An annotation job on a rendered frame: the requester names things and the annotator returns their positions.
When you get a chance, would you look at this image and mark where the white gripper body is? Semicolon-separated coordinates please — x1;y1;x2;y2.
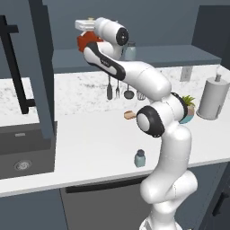
74;19;97;32

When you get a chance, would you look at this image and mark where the grey-blue shaker jar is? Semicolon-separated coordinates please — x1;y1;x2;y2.
124;41;137;61

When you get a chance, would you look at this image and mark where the dark blue cabinet door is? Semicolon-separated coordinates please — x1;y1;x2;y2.
0;189;69;230
28;0;56;142

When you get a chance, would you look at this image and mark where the dark blue cabinet shelf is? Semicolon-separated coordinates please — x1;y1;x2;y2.
51;44;223;75

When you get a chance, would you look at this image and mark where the small grey-blue shaker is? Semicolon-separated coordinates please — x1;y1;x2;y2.
134;148;146;168

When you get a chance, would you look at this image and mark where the dark blue lower cabinet door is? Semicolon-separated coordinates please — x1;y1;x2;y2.
0;189;69;230

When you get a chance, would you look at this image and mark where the dark blue lower cabinet run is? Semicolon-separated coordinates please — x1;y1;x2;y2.
174;161;230;230

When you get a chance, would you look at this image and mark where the hanging black spatula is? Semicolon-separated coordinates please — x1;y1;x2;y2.
106;75;113;101

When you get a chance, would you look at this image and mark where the hanging metal fork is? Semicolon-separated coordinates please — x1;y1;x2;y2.
114;78;121;100

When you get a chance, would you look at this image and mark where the hanging black ladle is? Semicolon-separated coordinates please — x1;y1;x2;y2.
123;84;135;100

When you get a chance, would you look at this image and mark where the black sink tap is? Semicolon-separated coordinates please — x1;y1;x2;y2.
0;14;36;115

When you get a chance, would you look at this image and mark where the green plant in pot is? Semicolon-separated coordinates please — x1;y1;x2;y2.
179;94;197;125

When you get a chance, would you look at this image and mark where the dark grey sink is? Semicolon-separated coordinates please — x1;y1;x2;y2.
0;120;58;181

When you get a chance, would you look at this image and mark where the grey paper towel roll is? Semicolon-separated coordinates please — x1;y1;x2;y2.
196;74;230;121

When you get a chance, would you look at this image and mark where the grey dishwasher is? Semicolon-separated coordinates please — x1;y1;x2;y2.
59;175;157;230

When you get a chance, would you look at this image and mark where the white wall outlet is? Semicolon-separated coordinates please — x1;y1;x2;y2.
180;66;193;83

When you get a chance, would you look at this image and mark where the dark blue wall cabinet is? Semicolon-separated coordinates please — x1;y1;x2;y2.
191;4;230;63

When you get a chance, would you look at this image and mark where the black cabinet handle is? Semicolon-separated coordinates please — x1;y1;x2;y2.
212;191;230;217

